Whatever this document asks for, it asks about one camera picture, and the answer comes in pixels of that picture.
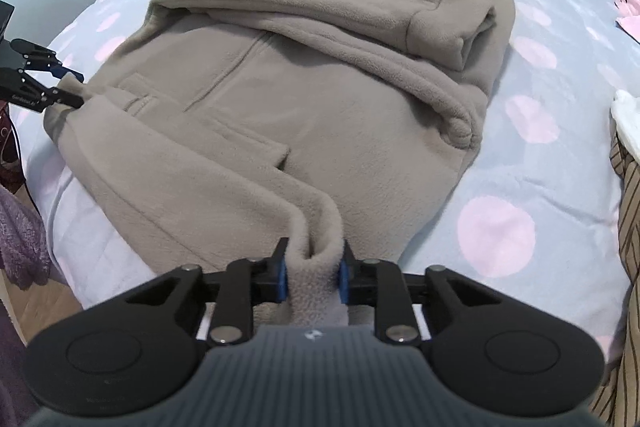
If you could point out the dark purple cloth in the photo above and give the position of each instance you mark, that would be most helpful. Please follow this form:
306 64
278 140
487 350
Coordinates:
10 357

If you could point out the red patterned cloth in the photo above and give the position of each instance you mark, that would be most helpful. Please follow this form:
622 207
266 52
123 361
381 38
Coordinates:
7 147

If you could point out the light pink cloth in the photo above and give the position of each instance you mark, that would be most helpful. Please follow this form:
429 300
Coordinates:
631 27

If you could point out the beige fleece jacket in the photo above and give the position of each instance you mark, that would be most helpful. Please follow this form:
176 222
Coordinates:
300 107

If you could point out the bed with pink-dotted sheet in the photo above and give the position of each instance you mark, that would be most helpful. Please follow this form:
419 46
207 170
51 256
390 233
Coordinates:
525 182

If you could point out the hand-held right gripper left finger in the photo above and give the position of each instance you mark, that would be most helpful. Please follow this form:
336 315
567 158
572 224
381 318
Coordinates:
283 277

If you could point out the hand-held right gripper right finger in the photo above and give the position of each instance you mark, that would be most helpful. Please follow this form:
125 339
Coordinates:
343 279

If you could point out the purple fuzzy cloth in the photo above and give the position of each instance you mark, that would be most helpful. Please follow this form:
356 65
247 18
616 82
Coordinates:
20 237

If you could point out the white cloth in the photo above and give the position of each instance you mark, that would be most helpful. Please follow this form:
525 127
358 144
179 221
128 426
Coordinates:
627 114

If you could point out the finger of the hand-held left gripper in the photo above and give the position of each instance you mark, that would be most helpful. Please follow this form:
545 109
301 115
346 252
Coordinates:
30 92
37 54

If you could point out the brown striped cloth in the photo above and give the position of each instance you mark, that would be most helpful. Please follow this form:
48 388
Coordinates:
631 257

